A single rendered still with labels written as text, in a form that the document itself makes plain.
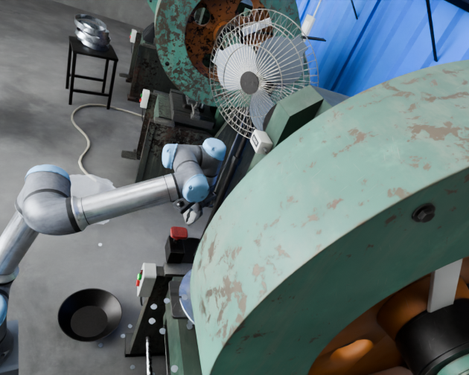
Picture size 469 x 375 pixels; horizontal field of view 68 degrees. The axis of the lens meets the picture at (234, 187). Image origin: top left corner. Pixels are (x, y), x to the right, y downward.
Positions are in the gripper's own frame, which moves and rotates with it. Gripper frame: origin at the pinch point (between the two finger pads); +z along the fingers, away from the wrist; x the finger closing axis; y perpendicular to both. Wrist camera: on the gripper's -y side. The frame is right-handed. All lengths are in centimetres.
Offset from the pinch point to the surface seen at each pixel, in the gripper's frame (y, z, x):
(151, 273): -10.5, 24.4, 1.4
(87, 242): 9, 90, 73
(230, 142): 117, 39, 66
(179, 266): 0.4, 23.7, -3.0
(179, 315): -22.5, 7.6, -23.6
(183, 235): 4.3, 12.3, 2.6
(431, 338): -26, -51, -68
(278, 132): 5, -50, -17
